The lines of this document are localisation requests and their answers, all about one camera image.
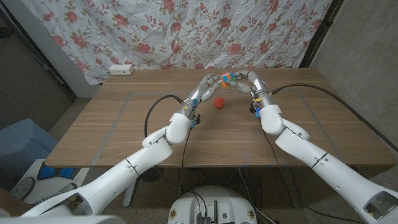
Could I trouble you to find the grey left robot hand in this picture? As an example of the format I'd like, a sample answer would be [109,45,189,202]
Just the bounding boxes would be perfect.
[183,73,224,118]

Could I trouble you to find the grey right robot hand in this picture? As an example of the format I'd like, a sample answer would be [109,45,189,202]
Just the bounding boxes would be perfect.
[231,70,276,108]

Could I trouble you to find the multicoloured Rubik's cube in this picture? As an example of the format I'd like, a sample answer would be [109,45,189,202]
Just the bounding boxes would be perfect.
[220,72,236,88]

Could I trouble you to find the floral backdrop cloth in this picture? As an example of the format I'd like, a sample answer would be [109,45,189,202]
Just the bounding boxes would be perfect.
[21,0,333,85]

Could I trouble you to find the white power strip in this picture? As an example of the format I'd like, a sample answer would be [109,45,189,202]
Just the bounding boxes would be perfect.
[108,63,135,76]

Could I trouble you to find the black backdrop stand pole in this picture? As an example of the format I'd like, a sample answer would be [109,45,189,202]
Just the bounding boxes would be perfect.
[298,0,345,68]

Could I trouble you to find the black round floor object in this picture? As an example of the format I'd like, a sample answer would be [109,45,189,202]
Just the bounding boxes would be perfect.
[139,166,165,183]

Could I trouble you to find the grey table leg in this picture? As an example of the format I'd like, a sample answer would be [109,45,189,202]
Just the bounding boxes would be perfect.
[281,167,302,208]

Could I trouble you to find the white robot torso base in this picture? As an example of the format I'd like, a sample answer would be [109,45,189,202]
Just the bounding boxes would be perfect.
[167,185,258,224]

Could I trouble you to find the white table leg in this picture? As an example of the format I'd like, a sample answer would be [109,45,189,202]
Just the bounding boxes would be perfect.
[123,179,137,208]

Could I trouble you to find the grey shoe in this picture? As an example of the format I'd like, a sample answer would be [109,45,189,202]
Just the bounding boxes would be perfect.
[32,182,77,206]
[9,176,35,200]

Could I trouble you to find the white and blue floor mat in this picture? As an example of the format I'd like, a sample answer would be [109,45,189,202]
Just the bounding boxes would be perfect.
[15,158,91,205]

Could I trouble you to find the blue chair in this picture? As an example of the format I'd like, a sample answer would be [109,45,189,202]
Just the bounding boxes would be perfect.
[0,118,60,178]

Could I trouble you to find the person's leg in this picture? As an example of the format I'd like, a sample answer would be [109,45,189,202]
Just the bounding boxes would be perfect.
[0,188,32,217]

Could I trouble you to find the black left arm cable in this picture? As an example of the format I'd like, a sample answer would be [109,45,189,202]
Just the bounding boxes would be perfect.
[144,95,191,195]

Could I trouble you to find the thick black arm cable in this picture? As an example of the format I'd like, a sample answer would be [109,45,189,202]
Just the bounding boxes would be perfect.
[272,83,398,153]

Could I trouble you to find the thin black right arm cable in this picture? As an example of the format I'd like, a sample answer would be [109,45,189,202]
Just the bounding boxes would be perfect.
[260,128,366,223]

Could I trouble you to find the white floor cable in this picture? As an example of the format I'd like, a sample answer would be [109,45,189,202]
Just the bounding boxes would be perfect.
[238,167,276,224]

